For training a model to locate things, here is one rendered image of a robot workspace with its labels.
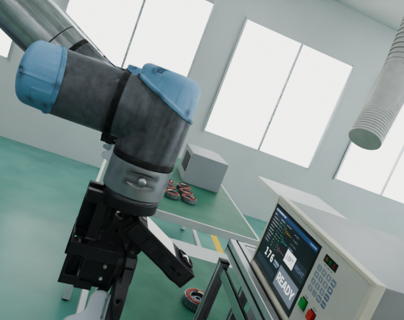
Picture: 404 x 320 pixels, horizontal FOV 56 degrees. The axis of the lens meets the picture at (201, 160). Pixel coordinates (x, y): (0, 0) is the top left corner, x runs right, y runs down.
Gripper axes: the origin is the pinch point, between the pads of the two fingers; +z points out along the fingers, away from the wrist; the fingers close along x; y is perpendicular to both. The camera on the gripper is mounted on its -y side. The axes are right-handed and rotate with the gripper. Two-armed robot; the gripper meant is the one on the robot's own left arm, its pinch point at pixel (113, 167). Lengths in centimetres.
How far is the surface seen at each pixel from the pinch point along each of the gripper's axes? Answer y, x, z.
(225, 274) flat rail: -36, 39, 10
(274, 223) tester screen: -39, 47, -11
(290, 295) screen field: -38, 67, -3
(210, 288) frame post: -36, 35, 18
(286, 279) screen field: -38, 63, -5
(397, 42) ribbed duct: -120, -48, -91
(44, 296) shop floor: 8, -85, 116
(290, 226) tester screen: -39, 55, -14
